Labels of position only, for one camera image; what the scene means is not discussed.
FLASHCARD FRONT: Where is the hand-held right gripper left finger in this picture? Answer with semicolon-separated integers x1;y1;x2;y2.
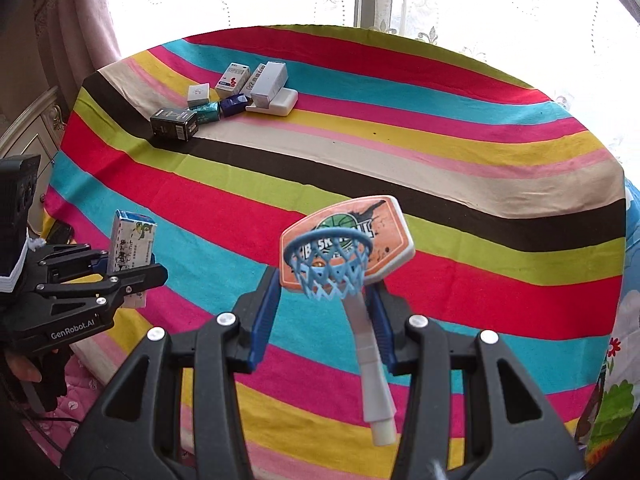
60;266;282;480

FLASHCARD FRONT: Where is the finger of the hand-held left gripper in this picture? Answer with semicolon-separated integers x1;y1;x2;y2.
37;242;113;283
32;262;169;311

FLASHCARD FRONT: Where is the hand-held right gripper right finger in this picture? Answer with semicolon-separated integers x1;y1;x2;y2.
365;280;586;480

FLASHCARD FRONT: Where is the white box green print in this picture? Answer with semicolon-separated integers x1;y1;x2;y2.
108;209;158;310

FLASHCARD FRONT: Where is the toy basketball hoop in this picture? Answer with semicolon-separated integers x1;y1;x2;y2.
280;195;417;447

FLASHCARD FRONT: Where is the person's left hand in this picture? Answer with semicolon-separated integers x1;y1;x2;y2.
5;352;43;383

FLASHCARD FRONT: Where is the pink patterned sheet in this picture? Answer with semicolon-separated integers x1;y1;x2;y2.
22;355;118;466

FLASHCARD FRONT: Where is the black box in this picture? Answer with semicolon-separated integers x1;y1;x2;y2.
149;107;200;144

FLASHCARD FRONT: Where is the teal packet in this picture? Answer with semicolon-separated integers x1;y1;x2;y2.
191;101;221;125

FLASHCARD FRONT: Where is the striped colourful blanket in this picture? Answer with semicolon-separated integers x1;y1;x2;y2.
42;24;627;480

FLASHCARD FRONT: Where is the small white grey box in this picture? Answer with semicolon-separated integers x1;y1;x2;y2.
187;83;212;109

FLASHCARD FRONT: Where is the dark blue box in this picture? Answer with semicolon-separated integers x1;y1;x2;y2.
219;94;250;119

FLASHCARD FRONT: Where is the white rounded flat case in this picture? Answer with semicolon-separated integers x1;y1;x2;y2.
244;88;299;117

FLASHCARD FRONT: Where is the white blue box red heart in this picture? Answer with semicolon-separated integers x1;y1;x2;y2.
214;62;252;100

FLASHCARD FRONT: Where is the pink curtain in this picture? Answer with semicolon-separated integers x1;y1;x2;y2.
35;0;124;106

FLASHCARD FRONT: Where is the narrow white lettered box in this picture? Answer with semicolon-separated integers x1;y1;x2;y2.
241;63;269;98

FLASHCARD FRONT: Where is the tall plain white box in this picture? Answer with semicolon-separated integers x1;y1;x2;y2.
249;61;290;110

